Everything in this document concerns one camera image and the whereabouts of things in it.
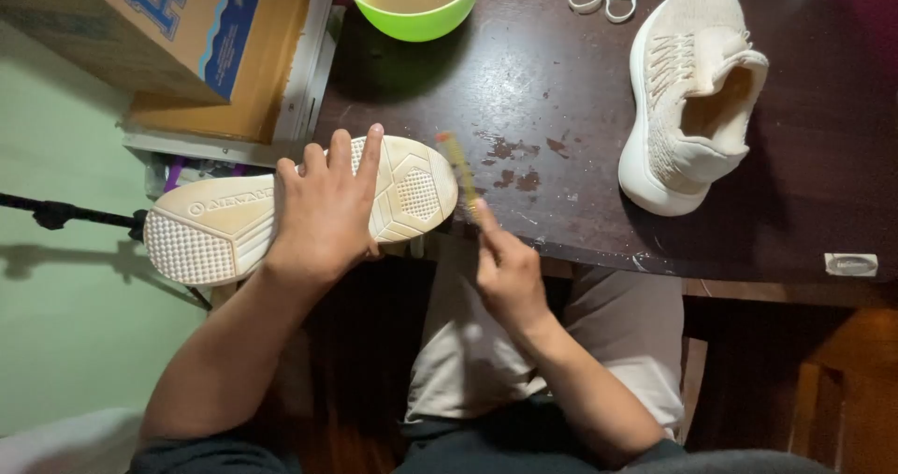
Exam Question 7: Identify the person's right hand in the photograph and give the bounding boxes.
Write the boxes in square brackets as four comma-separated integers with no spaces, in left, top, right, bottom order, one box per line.
[473,218,555,329]

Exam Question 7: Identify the person's left hand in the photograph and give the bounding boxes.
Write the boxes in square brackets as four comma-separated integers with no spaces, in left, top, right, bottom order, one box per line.
[266,124,385,283]

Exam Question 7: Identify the yellow toothbrush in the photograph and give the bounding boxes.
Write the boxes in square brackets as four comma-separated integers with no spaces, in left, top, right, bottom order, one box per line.
[435,131,484,224]

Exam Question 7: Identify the white sneaker with soiled sole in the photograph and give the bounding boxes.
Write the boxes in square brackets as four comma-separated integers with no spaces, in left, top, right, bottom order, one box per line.
[143,135,460,287]

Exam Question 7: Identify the person's beige shorts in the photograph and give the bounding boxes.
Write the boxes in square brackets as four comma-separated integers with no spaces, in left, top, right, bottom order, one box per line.
[406,235,686,441]

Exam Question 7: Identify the person's dark shirt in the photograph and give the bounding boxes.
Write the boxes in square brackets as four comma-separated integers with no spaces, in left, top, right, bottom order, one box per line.
[130,397,836,474]

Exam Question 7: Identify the white knit sneaker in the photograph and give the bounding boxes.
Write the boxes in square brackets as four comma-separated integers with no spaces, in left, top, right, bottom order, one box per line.
[618,0,770,217]

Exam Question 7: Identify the green plastic bowl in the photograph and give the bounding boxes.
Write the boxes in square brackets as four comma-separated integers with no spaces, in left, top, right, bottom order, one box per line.
[334,0,488,43]

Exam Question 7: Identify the purple pen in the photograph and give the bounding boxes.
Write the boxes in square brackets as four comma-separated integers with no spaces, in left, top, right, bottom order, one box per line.
[163,155,188,193]

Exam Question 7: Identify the white sticker label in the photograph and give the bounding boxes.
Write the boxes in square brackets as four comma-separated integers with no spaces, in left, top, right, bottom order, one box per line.
[824,253,879,277]

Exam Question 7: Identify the black tripod stand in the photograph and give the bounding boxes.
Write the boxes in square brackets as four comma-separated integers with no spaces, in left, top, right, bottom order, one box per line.
[0,192,213,312]

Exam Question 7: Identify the cardboard box with blue print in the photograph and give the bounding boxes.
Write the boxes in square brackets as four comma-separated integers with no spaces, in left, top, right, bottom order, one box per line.
[0,0,271,105]

